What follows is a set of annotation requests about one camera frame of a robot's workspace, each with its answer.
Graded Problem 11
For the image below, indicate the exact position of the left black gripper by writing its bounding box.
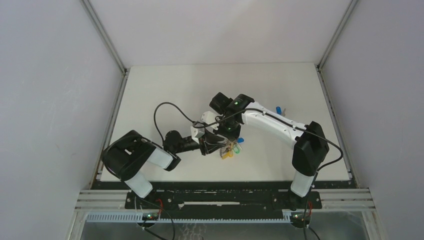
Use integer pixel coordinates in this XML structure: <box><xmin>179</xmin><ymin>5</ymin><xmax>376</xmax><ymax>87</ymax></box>
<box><xmin>173</xmin><ymin>127</ymin><xmax>226</xmax><ymax>156</ymax></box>

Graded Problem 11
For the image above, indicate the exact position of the metal key organizer ring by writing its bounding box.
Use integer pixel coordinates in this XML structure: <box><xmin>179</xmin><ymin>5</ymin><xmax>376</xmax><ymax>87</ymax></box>
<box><xmin>218</xmin><ymin>137</ymin><xmax>245</xmax><ymax>161</ymax></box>

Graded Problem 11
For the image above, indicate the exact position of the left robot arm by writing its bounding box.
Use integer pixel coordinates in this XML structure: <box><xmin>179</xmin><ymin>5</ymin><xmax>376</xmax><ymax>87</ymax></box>
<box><xmin>101</xmin><ymin>130</ymin><xmax>226</xmax><ymax>209</ymax></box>

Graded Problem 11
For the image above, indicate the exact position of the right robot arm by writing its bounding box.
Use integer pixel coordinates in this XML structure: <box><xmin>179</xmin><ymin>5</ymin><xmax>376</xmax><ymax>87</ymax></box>
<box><xmin>209</xmin><ymin>92</ymin><xmax>330</xmax><ymax>208</ymax></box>

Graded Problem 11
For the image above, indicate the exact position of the blue tagged key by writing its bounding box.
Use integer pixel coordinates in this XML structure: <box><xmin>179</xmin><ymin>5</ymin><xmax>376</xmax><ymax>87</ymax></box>
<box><xmin>275</xmin><ymin>106</ymin><xmax>286</xmax><ymax>117</ymax></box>

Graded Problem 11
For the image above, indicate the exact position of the left green circuit board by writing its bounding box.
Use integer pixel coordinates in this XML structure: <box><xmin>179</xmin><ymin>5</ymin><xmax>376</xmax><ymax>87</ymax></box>
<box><xmin>142</xmin><ymin>212</ymin><xmax>160</xmax><ymax>222</ymax></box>

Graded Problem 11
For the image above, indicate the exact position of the green circuit board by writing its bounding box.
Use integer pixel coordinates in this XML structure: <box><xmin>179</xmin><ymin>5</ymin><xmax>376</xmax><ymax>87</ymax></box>
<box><xmin>142</xmin><ymin>212</ymin><xmax>160</xmax><ymax>222</ymax></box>
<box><xmin>290</xmin><ymin>212</ymin><xmax>311</xmax><ymax>229</ymax></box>

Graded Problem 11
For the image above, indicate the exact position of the right green circuit board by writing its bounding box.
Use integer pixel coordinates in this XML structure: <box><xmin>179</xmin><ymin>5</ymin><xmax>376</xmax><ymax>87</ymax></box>
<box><xmin>290</xmin><ymin>212</ymin><xmax>311</xmax><ymax>229</ymax></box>

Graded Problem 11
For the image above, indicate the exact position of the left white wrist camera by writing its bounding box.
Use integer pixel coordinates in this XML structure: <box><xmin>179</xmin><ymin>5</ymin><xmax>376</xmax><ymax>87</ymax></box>
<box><xmin>190</xmin><ymin>122</ymin><xmax>206</xmax><ymax>144</ymax></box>

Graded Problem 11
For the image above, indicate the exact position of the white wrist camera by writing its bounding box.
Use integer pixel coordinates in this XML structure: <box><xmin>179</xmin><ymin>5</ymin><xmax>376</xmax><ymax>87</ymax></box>
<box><xmin>190</xmin><ymin>122</ymin><xmax>206</xmax><ymax>144</ymax></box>
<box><xmin>200</xmin><ymin>111</ymin><xmax>220</xmax><ymax>130</ymax></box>

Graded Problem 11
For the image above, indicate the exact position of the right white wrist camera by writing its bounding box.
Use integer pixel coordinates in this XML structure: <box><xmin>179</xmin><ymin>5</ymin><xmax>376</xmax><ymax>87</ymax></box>
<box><xmin>200</xmin><ymin>111</ymin><xmax>220</xmax><ymax>130</ymax></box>

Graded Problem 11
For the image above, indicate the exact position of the left black camera cable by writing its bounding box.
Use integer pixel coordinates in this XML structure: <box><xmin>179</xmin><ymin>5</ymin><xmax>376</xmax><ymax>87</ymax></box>
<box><xmin>101</xmin><ymin>101</ymin><xmax>196</xmax><ymax>167</ymax></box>

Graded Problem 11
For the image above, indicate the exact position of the black camera cable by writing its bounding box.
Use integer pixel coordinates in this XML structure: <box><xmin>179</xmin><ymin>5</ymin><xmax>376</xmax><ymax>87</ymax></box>
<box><xmin>101</xmin><ymin>101</ymin><xmax>196</xmax><ymax>167</ymax></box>
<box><xmin>192</xmin><ymin>107</ymin><xmax>345</xmax><ymax>240</ymax></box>

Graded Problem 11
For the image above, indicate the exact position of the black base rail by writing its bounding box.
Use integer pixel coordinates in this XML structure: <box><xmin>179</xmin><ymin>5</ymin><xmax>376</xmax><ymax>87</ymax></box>
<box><xmin>124</xmin><ymin>181</ymin><xmax>323</xmax><ymax>220</ymax></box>

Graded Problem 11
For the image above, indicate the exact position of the right black camera cable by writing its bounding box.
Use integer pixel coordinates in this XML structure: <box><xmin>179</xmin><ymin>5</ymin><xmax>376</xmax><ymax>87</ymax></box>
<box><xmin>192</xmin><ymin>107</ymin><xmax>345</xmax><ymax>240</ymax></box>

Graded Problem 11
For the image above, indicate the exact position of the white slotted cable duct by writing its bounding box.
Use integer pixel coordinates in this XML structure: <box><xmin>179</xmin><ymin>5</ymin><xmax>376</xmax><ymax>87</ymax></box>
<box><xmin>85</xmin><ymin>211</ymin><xmax>292</xmax><ymax>224</ymax></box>

